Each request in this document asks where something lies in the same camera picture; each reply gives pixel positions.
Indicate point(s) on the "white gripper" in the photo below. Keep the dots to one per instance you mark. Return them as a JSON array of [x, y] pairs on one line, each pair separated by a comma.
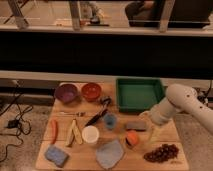
[[160, 114]]

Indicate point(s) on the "orange apple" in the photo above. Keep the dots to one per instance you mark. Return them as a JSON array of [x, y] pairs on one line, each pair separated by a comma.
[[132, 138]]

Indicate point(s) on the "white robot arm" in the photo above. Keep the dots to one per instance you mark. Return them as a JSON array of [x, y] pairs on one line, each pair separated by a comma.
[[178, 98]]

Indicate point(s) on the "blue metal cup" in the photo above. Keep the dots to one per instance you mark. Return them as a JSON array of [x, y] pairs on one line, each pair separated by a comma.
[[110, 121]]

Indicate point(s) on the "white cup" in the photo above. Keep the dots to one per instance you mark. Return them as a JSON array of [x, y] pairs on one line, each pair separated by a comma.
[[90, 134]]

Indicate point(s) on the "green plastic bin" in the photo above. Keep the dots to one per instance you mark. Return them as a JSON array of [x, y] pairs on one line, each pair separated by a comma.
[[138, 95]]

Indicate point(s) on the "dark red grapes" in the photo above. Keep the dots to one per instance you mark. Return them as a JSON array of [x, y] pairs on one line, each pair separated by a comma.
[[162, 153]]

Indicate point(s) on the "blue grey cloth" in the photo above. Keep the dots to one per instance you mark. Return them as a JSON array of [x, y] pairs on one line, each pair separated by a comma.
[[109, 154]]

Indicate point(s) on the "red bowl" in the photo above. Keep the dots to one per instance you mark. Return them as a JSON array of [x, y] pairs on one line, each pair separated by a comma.
[[91, 91]]

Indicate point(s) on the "wooden cutting board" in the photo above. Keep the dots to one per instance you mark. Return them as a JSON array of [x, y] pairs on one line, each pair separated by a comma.
[[83, 158]]

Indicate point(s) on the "silver fork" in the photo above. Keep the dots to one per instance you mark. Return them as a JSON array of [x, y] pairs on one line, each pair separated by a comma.
[[78, 114]]

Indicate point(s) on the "yellow banana peel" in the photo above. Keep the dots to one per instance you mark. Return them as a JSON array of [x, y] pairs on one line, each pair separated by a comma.
[[73, 134]]

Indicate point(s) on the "purple bowl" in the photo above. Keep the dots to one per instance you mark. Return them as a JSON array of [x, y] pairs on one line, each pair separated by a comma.
[[66, 93]]

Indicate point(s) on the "blue sponge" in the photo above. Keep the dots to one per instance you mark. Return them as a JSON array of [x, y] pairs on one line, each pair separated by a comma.
[[56, 155]]

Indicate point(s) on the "black power adapter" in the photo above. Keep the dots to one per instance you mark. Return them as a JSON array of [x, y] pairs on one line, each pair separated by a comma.
[[12, 124]]

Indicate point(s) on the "black handled kitchen tool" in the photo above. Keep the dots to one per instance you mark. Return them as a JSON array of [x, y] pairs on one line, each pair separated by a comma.
[[104, 101]]

